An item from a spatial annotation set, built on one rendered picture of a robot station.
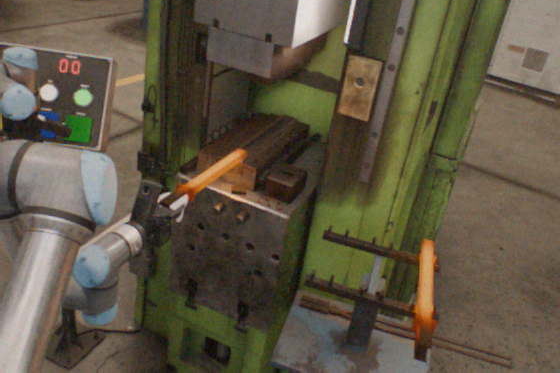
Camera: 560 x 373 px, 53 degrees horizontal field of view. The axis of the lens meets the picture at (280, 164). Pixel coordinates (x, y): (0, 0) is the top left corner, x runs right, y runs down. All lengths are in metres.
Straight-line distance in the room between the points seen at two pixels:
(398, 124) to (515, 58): 5.19
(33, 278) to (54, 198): 0.12
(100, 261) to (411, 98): 0.89
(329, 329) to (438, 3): 0.91
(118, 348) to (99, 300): 1.18
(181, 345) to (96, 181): 1.27
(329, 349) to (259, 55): 0.80
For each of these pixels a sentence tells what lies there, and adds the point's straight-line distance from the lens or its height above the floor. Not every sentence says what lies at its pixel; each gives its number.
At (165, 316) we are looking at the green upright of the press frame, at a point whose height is 0.12.
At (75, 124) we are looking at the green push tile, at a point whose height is 1.02.
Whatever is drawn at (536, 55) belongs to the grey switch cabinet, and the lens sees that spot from 6.70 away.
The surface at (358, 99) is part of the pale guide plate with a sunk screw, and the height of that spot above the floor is 1.24.
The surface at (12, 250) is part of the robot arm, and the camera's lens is 1.18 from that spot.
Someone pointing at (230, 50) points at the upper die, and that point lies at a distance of 1.57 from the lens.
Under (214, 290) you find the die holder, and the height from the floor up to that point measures 0.55.
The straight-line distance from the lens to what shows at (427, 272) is 1.46.
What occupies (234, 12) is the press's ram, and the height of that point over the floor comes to 1.42.
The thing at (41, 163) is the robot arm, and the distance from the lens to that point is 0.96.
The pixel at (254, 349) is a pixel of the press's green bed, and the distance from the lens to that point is 1.93.
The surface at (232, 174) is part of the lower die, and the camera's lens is 1.69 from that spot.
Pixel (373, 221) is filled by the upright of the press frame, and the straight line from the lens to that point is 1.74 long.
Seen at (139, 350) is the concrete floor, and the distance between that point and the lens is 2.43.
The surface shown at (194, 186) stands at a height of 1.02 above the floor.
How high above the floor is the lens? 1.76
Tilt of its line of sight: 27 degrees down
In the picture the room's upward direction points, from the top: 10 degrees clockwise
